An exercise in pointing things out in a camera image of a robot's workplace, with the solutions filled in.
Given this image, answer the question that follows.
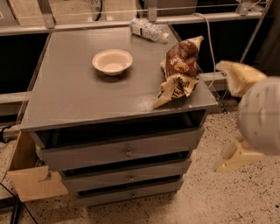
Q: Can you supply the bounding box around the clear plastic water bottle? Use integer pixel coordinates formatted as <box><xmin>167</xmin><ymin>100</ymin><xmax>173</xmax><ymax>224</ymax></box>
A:
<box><xmin>129</xmin><ymin>18</ymin><xmax>169</xmax><ymax>43</ymax></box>

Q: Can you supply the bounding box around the grey drawer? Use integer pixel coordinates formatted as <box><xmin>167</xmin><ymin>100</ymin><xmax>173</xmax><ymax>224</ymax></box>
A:
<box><xmin>40</xmin><ymin>127</ymin><xmax>204</xmax><ymax>171</ymax></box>
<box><xmin>77</xmin><ymin>178</ymin><xmax>183</xmax><ymax>207</ymax></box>
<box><xmin>62</xmin><ymin>158</ymin><xmax>191</xmax><ymax>192</ymax></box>

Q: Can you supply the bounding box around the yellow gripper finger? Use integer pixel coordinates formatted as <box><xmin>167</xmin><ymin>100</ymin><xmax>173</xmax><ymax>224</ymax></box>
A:
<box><xmin>216</xmin><ymin>60</ymin><xmax>267</xmax><ymax>97</ymax></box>
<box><xmin>213</xmin><ymin>139</ymin><xmax>266</xmax><ymax>172</ymax></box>

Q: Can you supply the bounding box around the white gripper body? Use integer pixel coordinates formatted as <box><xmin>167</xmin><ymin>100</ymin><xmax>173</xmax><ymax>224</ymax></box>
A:
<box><xmin>237</xmin><ymin>76</ymin><xmax>280</xmax><ymax>155</ymax></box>

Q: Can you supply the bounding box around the black floor cable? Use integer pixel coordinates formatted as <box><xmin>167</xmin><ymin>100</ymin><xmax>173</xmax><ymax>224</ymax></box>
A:
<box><xmin>0</xmin><ymin>125</ymin><xmax>39</xmax><ymax>224</ymax></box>

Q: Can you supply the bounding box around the cardboard box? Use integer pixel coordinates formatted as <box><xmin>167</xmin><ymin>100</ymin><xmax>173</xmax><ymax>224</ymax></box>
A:
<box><xmin>4</xmin><ymin>132</ymin><xmax>68</xmax><ymax>202</ymax></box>

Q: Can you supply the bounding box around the grey bottom drawer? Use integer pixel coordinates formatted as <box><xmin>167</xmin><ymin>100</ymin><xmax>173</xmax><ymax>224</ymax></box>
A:
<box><xmin>77</xmin><ymin>178</ymin><xmax>183</xmax><ymax>207</ymax></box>

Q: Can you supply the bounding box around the grey hanging cable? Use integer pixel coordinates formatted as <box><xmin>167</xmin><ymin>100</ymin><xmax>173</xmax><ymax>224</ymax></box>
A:
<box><xmin>192</xmin><ymin>12</ymin><xmax>218</xmax><ymax>89</ymax></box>

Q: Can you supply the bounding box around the white paper bowl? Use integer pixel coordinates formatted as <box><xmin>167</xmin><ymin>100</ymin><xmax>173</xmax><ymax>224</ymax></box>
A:
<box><xmin>92</xmin><ymin>49</ymin><xmax>133</xmax><ymax>76</ymax></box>

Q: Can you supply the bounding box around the dark side cabinet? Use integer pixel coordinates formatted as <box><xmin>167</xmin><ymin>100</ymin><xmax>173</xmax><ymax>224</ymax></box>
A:
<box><xmin>255</xmin><ymin>0</ymin><xmax>280</xmax><ymax>76</ymax></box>

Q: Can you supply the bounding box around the grey drawer cabinet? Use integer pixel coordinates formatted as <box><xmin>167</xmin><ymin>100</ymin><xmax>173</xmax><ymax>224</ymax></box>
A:
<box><xmin>20</xmin><ymin>27</ymin><xmax>216</xmax><ymax>207</ymax></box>

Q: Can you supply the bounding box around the brown yellow chip bag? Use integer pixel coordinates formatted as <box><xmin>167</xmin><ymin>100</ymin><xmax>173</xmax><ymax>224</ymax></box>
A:
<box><xmin>153</xmin><ymin>36</ymin><xmax>204</xmax><ymax>109</ymax></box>

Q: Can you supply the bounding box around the grey top drawer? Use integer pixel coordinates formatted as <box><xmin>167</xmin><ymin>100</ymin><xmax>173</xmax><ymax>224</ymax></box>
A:
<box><xmin>40</xmin><ymin>127</ymin><xmax>204</xmax><ymax>171</ymax></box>

